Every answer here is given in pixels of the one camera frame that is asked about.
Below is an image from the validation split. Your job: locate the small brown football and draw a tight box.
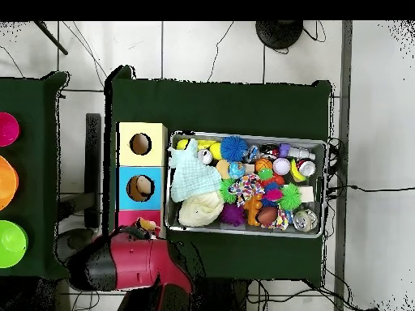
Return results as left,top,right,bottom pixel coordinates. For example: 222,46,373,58
258,205,279,227

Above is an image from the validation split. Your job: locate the green bowl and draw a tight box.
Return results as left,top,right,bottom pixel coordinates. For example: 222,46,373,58
0,219,29,269

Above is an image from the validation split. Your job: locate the blue spiky ball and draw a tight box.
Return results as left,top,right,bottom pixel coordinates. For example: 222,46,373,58
219,134,249,163

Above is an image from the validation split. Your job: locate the black round stand base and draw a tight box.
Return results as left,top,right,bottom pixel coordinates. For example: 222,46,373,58
255,20,304,50

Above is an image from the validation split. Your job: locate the grey black stand foot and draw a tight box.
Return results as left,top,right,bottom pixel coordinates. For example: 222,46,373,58
53,227,96,260

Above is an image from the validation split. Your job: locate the green spiky ball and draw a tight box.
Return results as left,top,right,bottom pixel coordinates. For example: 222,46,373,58
277,182,303,211

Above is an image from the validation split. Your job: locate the wooden box with three holes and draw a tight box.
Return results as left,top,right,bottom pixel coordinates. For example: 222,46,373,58
115,121,169,240

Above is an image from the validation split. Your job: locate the orange bowl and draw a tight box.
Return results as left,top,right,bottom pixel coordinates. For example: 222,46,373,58
0,155,19,211

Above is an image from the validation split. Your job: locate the small orange basketball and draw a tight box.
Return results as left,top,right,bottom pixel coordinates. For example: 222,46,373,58
255,157,274,173

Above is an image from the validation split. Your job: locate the black power cable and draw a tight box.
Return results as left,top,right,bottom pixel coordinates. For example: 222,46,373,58
327,184,415,195

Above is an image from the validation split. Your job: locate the cream knitted cloth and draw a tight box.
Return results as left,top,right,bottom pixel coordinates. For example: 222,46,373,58
177,190,225,228

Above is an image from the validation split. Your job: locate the small white baseball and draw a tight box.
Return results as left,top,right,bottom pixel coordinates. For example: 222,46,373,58
272,157,292,177

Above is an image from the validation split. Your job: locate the rainbow spiky caterpillar toy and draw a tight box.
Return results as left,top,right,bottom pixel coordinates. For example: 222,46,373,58
257,168,286,208

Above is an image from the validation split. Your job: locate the pink bowl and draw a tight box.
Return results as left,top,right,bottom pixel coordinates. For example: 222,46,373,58
0,112,21,147

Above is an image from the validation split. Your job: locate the dark green table cloth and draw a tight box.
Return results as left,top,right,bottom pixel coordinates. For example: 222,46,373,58
0,70,73,280
101,64,333,282

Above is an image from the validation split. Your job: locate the mint knitted cloth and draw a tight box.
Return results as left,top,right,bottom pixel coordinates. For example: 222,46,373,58
168,138,224,203

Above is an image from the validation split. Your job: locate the thin black rod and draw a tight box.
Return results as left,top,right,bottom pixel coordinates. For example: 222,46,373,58
33,20,69,56

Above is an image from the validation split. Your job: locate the black upright panel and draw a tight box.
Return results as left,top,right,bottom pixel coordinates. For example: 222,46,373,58
84,113,102,228

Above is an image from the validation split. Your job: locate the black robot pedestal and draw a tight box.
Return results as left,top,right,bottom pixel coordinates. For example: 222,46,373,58
194,276,250,311

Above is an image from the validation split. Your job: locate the silver mesh bin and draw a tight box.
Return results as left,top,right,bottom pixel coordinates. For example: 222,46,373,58
164,130,329,239

